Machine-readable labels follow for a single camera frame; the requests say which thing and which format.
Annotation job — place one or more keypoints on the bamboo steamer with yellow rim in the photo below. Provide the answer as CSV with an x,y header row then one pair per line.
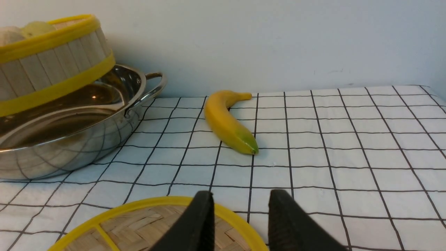
x,y
44,68

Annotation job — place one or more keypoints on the white checkered tablecloth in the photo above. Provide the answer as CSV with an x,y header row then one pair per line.
x,y
367,164

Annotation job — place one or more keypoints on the white round bun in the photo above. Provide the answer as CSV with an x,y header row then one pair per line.
x,y
10,34

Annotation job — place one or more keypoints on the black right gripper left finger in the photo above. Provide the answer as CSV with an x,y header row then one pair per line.
x,y
194,230

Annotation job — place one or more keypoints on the stainless steel two-handled pot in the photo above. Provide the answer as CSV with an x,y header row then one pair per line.
x,y
77,129

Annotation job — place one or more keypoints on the yellow banana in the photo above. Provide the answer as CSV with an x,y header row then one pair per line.
x,y
225,126

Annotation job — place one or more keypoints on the woven bamboo steamer lid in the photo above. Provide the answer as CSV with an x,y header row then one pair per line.
x,y
137,226

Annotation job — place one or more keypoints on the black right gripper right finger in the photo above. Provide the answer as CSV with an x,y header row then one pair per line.
x,y
291,229

